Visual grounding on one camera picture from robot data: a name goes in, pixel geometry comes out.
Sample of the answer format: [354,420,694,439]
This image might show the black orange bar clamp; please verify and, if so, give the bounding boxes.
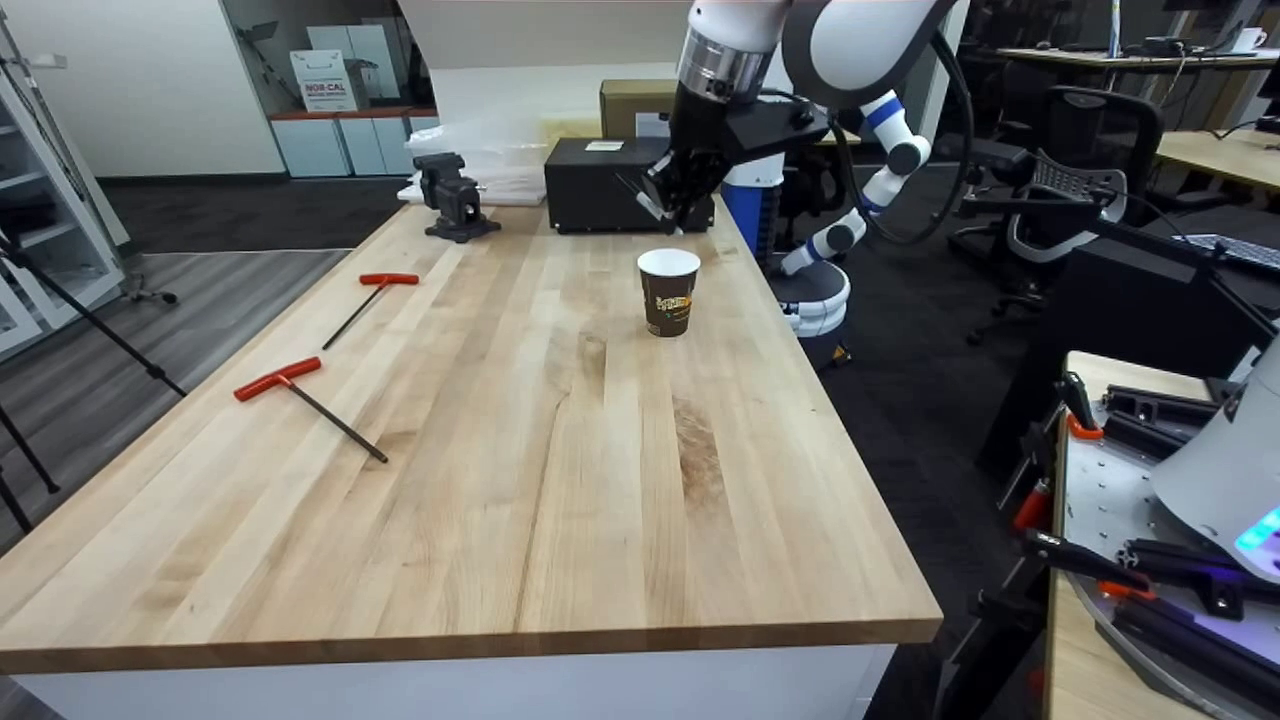
[1052,370,1111,452]

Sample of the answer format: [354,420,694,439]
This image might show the long wooden desk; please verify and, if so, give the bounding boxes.
[997,42,1280,77]

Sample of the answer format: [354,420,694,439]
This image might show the black camera tripod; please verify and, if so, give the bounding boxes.
[0,226,192,538]

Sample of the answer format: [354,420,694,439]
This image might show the white printed sign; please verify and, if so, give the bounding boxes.
[287,50,362,116]

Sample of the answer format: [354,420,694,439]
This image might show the grey metal plate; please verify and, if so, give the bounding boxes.
[1061,423,1280,633]

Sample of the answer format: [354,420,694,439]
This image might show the black control box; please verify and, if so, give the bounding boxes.
[541,133,689,241]

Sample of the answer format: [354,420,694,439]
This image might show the brown cardboard box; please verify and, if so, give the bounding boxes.
[597,77,679,143]

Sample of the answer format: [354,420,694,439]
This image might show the white blue jointed arm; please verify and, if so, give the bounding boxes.
[776,85,935,342]

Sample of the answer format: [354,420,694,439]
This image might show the white shelf rack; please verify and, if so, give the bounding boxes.
[0,13,137,361]

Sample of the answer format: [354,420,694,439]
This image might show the red T-handle hex wrench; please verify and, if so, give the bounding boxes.
[230,351,394,469]
[321,270,423,356]

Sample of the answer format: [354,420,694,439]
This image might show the black orange quick clamp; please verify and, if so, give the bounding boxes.
[1021,527,1250,625]

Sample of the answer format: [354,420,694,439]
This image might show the black clamp frame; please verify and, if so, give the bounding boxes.
[933,552,1054,720]

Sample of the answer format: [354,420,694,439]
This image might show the white storage box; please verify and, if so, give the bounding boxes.
[303,17,416,107]

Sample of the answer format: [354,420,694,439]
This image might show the light wooden desk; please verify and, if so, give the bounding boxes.
[1151,126,1280,195]

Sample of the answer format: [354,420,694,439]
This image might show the red clamp handle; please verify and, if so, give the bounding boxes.
[1009,475,1061,542]

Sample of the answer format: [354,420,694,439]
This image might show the grey tilted device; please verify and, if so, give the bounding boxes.
[1151,336,1280,591]

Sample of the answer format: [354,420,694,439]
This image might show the black clamp bar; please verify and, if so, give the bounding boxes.
[1103,597,1280,711]

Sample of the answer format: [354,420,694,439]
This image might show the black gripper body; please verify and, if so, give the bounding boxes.
[665,85,784,176]

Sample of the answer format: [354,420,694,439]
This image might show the black bench vise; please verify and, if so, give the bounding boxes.
[408,148,507,247]

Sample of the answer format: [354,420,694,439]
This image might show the mesh office chair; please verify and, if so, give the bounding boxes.
[1002,85,1166,273]

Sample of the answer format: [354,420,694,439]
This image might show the brown paper coffee cup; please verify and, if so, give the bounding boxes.
[632,245,703,342]

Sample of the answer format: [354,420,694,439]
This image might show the low white cabinet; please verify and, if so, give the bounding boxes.
[268,107,442,183]

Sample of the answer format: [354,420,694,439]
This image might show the wooden side table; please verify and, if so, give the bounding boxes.
[1044,348,1280,720]

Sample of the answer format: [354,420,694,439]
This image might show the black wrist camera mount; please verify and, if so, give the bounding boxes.
[744,95,834,165]

